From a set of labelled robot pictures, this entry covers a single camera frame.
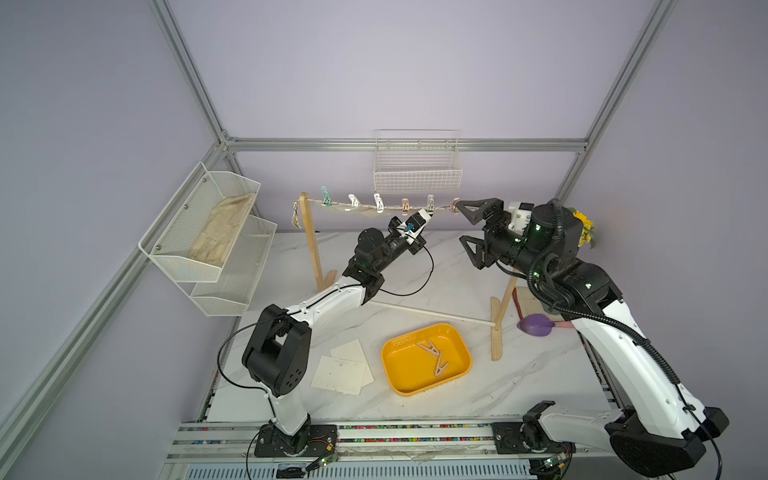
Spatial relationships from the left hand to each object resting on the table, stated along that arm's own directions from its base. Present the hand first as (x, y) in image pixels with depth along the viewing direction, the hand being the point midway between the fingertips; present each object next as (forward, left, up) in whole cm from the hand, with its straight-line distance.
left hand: (426, 213), depth 75 cm
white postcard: (-29, +23, -38) cm, 53 cm away
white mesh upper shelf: (-4, +61, -5) cm, 62 cm away
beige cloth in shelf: (0, +55, -6) cm, 56 cm away
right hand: (-13, -5, +8) cm, 16 cm away
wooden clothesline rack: (-10, -25, -33) cm, 43 cm away
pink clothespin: (-28, -5, -34) cm, 44 cm away
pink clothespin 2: (-22, -3, -35) cm, 41 cm away
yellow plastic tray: (-24, -1, -35) cm, 43 cm away
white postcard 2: (-21, +21, -37) cm, 47 cm away
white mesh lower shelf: (-17, +50, -13) cm, 54 cm away
